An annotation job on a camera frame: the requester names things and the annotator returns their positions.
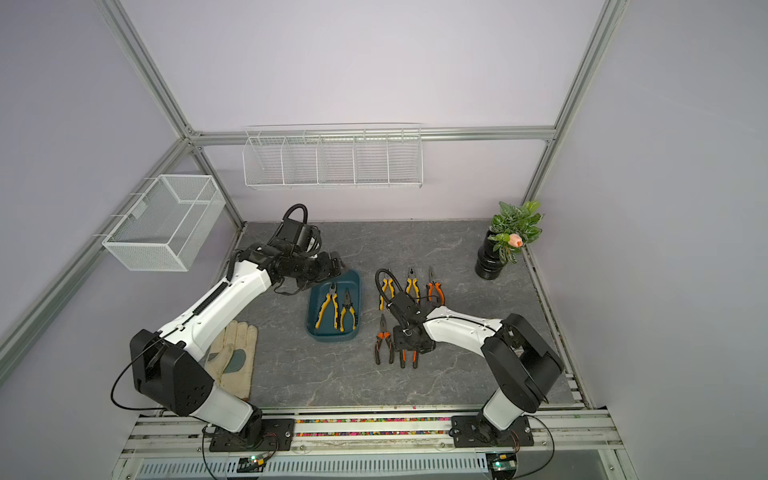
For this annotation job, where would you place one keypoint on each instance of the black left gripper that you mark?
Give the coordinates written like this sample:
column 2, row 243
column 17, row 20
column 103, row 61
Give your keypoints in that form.
column 325, row 262

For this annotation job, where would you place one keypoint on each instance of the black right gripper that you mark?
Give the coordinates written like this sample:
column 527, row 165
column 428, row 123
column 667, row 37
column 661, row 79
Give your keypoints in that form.
column 399, row 344

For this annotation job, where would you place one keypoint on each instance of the orange black combination pliers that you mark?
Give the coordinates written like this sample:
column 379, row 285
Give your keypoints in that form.
column 408, row 357

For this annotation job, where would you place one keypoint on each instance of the orange black long nose pliers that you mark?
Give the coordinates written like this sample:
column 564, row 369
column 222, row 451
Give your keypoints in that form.
column 383, row 337

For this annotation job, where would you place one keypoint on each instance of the large yellow black pliers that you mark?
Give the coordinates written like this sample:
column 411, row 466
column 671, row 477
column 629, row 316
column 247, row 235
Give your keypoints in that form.
column 412, row 286

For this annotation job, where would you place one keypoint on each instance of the yellow black long nose pliers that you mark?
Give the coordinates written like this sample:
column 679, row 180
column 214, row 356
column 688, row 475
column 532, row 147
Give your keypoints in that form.
column 348, row 312

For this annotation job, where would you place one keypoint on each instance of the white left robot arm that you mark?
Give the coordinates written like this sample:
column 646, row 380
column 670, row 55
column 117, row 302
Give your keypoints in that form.
column 165, row 364

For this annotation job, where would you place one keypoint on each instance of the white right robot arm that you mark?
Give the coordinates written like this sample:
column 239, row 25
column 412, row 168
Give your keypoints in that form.
column 523, row 364

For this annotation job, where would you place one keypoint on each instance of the teal plastic storage box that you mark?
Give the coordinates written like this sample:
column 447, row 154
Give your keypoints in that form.
column 326, row 333

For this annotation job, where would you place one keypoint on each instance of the black vase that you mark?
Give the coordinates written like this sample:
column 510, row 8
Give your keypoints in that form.
column 488, row 264

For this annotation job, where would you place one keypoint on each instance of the beige work glove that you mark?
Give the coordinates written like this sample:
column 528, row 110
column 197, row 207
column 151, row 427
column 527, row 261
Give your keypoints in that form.
column 230, row 359

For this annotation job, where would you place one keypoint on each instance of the green plant with pink flower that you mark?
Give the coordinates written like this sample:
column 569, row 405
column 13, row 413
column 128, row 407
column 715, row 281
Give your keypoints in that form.
column 513, row 228

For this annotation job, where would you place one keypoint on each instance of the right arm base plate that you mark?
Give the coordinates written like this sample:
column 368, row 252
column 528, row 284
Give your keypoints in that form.
column 474, row 431

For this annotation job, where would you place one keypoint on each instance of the white mesh wall basket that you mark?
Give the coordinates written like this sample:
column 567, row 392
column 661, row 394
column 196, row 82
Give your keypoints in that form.
column 167, row 225

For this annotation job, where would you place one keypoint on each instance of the white wire wall shelf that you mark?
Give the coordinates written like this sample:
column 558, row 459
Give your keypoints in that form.
column 333, row 155

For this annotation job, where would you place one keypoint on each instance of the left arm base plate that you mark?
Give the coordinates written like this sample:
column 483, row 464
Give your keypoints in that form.
column 265, row 434

